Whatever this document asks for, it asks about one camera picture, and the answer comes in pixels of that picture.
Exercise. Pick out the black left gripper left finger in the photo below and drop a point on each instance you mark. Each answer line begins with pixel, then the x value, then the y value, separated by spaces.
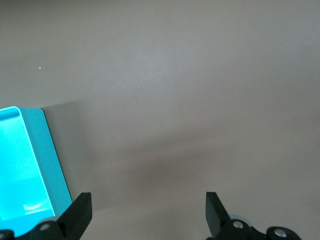
pixel 72 220

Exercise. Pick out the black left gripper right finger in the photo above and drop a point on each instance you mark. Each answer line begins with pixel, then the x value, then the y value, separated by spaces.
pixel 216 217

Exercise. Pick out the cyan plastic storage bin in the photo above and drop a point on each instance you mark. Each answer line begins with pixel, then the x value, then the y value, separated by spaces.
pixel 37 150

